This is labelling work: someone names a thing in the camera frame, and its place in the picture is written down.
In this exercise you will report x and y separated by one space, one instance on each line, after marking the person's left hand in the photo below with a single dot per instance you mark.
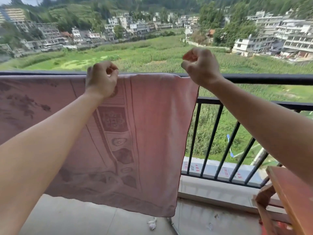
101 80

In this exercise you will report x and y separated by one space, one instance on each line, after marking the person's right hand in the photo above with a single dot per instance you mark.
204 67

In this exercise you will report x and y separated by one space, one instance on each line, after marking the pink patterned bed sheet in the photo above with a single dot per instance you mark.
151 119

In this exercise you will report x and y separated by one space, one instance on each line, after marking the black metal balcony railing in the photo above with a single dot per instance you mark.
269 79

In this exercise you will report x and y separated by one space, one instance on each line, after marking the person's right forearm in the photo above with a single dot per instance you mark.
269 124

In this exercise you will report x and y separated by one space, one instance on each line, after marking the person's left forearm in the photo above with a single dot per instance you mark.
36 156

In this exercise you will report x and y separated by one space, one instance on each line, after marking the cluster of village houses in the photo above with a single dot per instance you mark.
85 31

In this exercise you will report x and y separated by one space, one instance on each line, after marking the street lamp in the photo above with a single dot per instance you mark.
228 137

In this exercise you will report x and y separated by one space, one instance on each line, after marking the white multi-storey buildings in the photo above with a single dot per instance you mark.
281 34

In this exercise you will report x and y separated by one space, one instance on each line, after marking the crumpled white tissue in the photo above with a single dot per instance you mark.
151 224

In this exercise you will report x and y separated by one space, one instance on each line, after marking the brown wooden table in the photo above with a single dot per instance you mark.
293 193

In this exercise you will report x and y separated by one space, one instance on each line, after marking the red plastic frame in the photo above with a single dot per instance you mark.
281 229

